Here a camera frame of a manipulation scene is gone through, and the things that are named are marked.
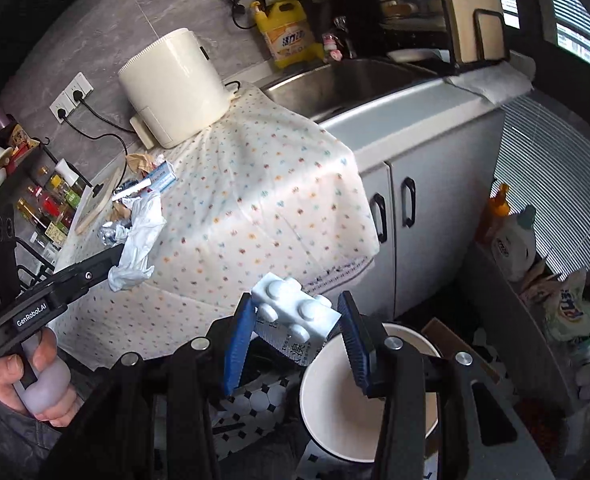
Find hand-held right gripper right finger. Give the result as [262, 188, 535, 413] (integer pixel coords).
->
[337, 291, 556, 480]

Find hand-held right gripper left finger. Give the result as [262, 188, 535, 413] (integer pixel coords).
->
[40, 292, 260, 480]

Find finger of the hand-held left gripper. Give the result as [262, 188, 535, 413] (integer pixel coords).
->
[50, 243, 126, 302]

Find white tissue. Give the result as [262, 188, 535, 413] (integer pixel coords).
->
[107, 192, 166, 292]

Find white paper bucket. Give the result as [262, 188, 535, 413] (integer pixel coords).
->
[300, 322, 443, 463]

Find white blister pack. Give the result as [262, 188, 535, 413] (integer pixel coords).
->
[251, 272, 343, 368]

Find person's left forearm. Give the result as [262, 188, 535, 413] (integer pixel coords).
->
[0, 360, 78, 480]

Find person's left hand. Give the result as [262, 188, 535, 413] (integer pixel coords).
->
[0, 327, 83, 428]

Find silver foil wrapper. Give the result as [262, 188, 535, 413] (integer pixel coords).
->
[100, 220, 132, 247]

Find row of seasoning bottles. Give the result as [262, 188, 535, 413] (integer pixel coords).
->
[15, 160, 88, 258]

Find crumpled brown paper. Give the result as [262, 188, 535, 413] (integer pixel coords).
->
[126, 152, 159, 177]

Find floral tablecloth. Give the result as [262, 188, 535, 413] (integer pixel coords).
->
[55, 82, 380, 368]

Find white laundry detergent bottle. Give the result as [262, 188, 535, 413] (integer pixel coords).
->
[492, 205, 539, 282]

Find orange bottle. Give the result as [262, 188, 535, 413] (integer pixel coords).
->
[479, 182, 512, 247]

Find white kitchen cabinet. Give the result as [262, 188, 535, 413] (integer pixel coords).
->
[320, 80, 506, 322]

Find cream air fryer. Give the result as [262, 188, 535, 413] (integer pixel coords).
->
[117, 29, 240, 150]

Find laundry detergent bag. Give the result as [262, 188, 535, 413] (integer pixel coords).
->
[525, 270, 590, 342]

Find white window blinds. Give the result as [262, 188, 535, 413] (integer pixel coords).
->
[492, 0, 590, 283]

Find stainless steel sink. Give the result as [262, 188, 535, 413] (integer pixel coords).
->
[262, 57, 440, 123]

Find white cloth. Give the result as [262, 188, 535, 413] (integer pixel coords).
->
[447, 65, 536, 105]

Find white soap dish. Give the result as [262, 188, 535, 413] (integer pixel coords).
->
[387, 49, 442, 64]

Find pink white faucet filter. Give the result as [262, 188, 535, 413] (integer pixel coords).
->
[322, 32, 343, 63]

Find yellow detergent bottle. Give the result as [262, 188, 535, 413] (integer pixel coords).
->
[249, 0, 326, 71]

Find black dish rack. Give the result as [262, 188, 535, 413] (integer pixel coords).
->
[372, 0, 476, 63]

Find black wire spice rack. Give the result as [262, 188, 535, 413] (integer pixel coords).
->
[0, 127, 96, 286]

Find black cabinet handle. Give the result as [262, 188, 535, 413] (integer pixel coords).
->
[369, 192, 388, 245]
[400, 177, 418, 228]

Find black power cable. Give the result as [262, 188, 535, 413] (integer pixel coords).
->
[57, 110, 130, 158]
[75, 91, 136, 133]

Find white wall socket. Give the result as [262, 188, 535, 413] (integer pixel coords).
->
[50, 94, 76, 121]
[65, 72, 94, 103]

